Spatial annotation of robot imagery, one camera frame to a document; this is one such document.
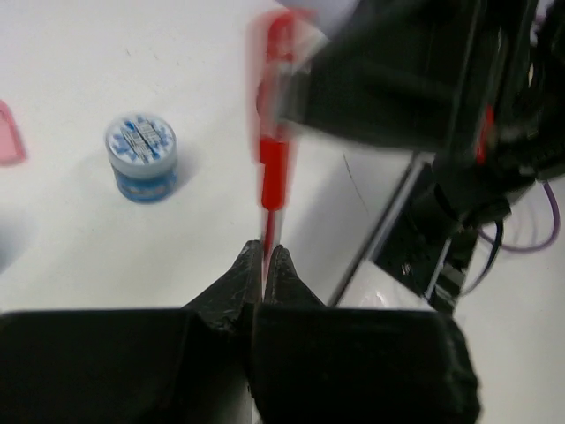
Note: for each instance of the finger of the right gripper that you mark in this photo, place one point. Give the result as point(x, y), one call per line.
point(392, 74)

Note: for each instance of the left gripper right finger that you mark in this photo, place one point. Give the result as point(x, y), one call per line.
point(316, 364)

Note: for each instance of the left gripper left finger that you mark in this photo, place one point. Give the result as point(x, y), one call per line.
point(157, 365)

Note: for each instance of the red pen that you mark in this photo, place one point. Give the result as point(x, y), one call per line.
point(270, 55)

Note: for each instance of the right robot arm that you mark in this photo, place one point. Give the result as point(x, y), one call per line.
point(474, 90)

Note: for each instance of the right blue jar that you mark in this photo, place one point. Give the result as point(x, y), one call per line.
point(142, 152)

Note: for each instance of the pink eraser case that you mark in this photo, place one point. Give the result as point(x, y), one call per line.
point(12, 148)

